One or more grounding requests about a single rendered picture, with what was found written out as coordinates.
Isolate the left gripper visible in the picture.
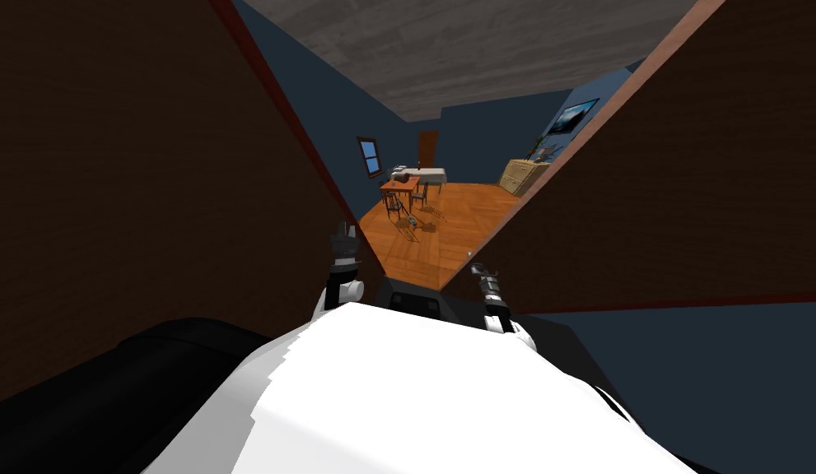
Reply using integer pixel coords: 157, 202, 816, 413
329, 221, 365, 272

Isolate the orange wooden table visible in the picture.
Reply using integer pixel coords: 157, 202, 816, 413
379, 175, 422, 216

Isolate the white table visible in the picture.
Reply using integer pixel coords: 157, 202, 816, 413
389, 164, 448, 196

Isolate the pale wooden dresser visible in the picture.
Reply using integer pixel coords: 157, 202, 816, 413
497, 137, 560, 198

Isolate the small brown door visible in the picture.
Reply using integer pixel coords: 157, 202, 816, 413
417, 130, 441, 170

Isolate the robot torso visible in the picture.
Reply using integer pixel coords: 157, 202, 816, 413
141, 277, 700, 474

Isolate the brown door leaf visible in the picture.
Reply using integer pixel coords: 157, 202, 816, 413
439, 0, 816, 316
0, 0, 388, 409

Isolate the blue window with brown frame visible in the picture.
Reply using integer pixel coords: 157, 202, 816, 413
356, 136, 383, 179

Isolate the dark framed wall picture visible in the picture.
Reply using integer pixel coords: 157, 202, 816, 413
545, 98, 602, 137

